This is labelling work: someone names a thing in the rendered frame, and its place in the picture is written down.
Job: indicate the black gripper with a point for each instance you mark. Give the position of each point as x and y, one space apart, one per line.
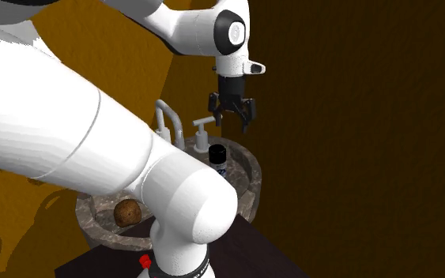
230 92

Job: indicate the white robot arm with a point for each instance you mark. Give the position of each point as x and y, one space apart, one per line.
52 131

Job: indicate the black capped white bottle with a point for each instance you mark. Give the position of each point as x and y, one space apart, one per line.
218 158

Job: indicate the round marble sink basin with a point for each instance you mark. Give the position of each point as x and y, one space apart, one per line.
245 169

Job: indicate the grey curved faucet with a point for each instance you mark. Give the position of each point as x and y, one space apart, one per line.
170 121

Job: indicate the brown potato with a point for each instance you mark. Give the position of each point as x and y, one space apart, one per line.
127 213

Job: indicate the dark robot stand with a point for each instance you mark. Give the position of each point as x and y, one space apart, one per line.
260 254

